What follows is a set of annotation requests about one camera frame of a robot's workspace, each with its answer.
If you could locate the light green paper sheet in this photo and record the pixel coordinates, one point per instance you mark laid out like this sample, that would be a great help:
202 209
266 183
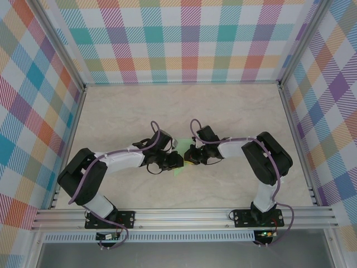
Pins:
184 146

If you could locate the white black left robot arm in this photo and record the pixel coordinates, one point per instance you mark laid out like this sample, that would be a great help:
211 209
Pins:
122 160

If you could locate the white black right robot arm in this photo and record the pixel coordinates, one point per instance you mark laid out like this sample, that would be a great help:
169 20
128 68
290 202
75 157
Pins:
231 149

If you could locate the small circuit board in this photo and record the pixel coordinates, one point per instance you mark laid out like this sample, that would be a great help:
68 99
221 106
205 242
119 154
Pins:
107 236
266 234

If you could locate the aluminium mounting rail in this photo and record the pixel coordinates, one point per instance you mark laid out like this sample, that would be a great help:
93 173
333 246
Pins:
181 217

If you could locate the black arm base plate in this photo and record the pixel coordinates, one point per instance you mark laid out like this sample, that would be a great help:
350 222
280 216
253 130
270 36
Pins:
240 219
127 219

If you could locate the aluminium table edge rail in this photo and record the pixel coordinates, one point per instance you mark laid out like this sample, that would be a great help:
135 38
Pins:
296 139
74 125

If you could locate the aluminium frame post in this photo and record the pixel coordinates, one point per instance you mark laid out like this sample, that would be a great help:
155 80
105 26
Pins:
302 42
62 44

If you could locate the aluminium frame bar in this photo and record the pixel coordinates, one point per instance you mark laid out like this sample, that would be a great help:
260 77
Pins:
334 248
34 251

